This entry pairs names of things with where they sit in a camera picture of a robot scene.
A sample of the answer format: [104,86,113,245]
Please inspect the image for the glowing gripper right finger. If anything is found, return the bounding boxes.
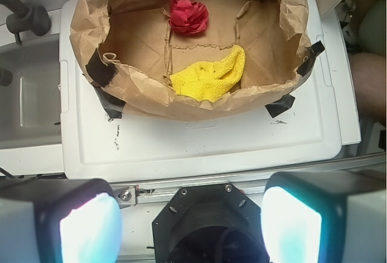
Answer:
[261,170,386,262]

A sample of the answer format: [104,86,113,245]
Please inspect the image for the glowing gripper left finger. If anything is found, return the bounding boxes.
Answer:
[1,178,123,262]

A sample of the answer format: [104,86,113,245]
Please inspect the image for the crumpled red paper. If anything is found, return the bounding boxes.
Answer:
[169,0,209,35]

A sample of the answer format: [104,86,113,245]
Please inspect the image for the white sink basin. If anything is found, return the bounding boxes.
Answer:
[1,10,64,176]

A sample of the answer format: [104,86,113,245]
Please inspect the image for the white plastic bin lid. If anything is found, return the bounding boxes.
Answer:
[59,0,342,182]

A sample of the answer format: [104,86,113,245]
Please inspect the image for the black tape front right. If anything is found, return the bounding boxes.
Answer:
[265,94,296,118]

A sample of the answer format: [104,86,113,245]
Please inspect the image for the black tape front left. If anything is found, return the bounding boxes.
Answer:
[94,87,126,119]

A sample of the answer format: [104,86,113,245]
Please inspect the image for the black tape on left rim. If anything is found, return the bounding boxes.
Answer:
[85,49,118,87]

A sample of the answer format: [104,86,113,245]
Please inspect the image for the black tape on rim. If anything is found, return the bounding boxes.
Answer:
[85,49,118,87]
[296,41,325,78]

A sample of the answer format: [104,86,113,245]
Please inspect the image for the black tape on right rim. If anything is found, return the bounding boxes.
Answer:
[296,41,325,78]

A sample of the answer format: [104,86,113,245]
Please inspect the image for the yellow knitted cloth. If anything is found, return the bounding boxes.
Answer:
[170,45,246,103]

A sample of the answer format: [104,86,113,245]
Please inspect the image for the grey sink faucet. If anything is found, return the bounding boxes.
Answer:
[1,0,51,45]

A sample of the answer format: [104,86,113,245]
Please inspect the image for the brown paper bag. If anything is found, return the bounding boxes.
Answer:
[70,0,315,122]

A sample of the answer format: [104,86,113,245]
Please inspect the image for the aluminium rail with bracket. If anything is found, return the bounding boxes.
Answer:
[111,176,267,208]

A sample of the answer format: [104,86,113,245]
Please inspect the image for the black octagonal mount plate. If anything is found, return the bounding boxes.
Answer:
[152,183,270,262]

